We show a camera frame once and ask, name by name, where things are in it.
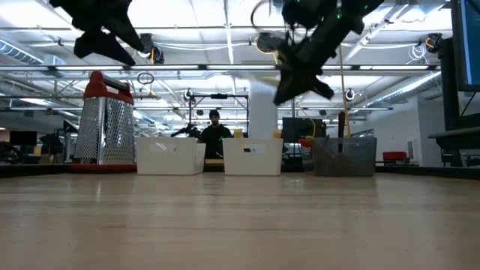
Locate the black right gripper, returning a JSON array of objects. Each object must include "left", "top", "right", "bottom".
[{"left": 272, "top": 16, "right": 365, "bottom": 107}]

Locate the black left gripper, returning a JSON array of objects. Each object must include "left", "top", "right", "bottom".
[{"left": 48, "top": 0, "right": 146, "bottom": 68}]

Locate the dark brown wooden spoon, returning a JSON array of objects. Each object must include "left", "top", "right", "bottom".
[{"left": 337, "top": 110, "right": 347, "bottom": 154}]

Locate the black background monitor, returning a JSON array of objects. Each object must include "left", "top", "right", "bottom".
[{"left": 281, "top": 116, "right": 328, "bottom": 145}]

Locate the white building column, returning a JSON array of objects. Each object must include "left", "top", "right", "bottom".
[{"left": 247, "top": 76, "right": 280, "bottom": 140}]

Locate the grey translucent plastic bin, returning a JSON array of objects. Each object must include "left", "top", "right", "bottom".
[{"left": 301, "top": 136, "right": 378, "bottom": 178}]

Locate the white plastic bin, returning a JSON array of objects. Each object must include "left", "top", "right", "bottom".
[
  {"left": 135, "top": 136, "right": 207, "bottom": 176},
  {"left": 221, "top": 137, "right": 284, "bottom": 177}
]

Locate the person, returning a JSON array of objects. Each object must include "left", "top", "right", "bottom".
[{"left": 197, "top": 109, "right": 233, "bottom": 160}]

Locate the red background container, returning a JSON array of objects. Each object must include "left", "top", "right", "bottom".
[{"left": 382, "top": 151, "right": 408, "bottom": 163}]

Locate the small dark background monitor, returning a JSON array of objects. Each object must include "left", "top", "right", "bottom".
[{"left": 8, "top": 130, "right": 39, "bottom": 148}]

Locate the grey computer desk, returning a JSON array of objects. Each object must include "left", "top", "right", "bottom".
[{"left": 427, "top": 33, "right": 480, "bottom": 169}]

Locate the black computer monitor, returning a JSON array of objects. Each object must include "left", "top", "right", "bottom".
[{"left": 451, "top": 0, "right": 480, "bottom": 94}]

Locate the black ceiling cable reel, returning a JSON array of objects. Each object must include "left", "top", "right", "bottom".
[
  {"left": 255, "top": 31, "right": 281, "bottom": 54},
  {"left": 424, "top": 32, "right": 444, "bottom": 54},
  {"left": 139, "top": 32, "right": 166, "bottom": 65}
]

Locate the yellow cable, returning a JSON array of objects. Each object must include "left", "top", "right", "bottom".
[{"left": 337, "top": 44, "right": 353, "bottom": 138}]

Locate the black background rig frame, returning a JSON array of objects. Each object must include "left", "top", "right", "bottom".
[{"left": 187, "top": 93, "right": 251, "bottom": 139}]

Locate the steel box grater red handle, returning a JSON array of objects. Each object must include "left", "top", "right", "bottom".
[{"left": 68, "top": 70, "right": 138, "bottom": 174}]

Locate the black aluminium table frame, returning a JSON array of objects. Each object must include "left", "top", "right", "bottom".
[{"left": 0, "top": 163, "right": 480, "bottom": 181}]

